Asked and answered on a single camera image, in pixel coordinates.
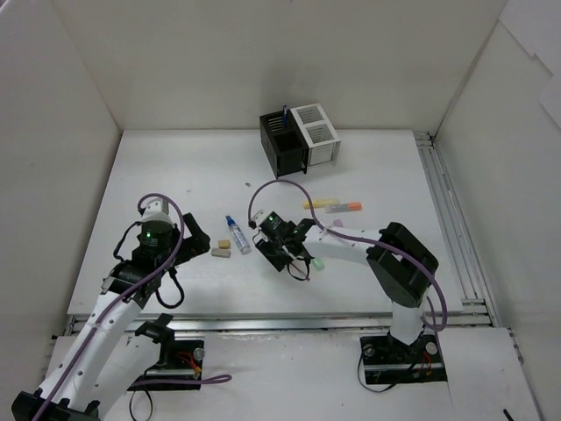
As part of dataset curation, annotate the blue gel pen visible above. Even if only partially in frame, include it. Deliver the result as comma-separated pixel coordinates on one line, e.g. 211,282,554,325
281,104,288,129

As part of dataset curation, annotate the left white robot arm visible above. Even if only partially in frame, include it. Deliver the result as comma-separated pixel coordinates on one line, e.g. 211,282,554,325
11,210,209,420

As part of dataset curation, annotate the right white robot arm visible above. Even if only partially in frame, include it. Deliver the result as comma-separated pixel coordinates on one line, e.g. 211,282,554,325
249,211,439,361

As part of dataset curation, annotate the grey eraser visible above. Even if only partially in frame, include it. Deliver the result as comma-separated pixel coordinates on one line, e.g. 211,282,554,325
211,247,231,259

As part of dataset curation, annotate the tan eraser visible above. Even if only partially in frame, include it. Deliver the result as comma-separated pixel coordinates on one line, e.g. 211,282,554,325
218,239,231,249

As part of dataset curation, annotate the green highlighter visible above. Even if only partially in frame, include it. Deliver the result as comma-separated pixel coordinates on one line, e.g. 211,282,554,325
310,258,325,271

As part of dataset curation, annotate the yellow highlighter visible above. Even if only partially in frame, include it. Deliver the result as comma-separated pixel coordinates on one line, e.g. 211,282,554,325
302,198,340,210

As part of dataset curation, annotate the orange highlighter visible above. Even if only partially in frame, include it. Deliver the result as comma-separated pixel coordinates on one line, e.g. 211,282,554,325
325,202,362,214

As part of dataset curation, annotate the black pen holder box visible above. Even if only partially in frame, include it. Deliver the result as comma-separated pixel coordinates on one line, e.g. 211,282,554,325
259,111,308,178

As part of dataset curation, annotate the white pen holder box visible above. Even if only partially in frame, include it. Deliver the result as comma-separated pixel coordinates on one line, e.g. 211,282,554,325
290,103,341,168

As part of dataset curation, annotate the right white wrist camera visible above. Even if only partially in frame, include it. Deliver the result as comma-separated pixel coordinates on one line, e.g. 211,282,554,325
248,210,267,230

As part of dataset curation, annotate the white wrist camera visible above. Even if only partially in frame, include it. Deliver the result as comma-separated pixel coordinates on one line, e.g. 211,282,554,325
248,210,267,230
141,197,173,225

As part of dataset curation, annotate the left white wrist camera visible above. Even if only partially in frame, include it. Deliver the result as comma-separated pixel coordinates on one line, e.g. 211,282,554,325
141,197,173,225

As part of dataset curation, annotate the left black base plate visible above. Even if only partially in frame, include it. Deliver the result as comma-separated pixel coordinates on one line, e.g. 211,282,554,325
128,339,205,392

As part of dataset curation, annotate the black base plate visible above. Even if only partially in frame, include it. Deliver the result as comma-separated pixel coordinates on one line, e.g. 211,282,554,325
128,339,205,392
358,333,448,393

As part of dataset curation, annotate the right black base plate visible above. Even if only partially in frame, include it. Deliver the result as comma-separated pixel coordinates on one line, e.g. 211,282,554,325
358,333,448,393

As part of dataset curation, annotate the aluminium front rail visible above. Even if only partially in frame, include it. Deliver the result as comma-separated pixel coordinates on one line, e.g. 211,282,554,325
65,311,496,334

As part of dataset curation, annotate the aluminium side rail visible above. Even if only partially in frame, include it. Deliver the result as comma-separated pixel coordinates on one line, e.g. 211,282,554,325
414,132,501,327

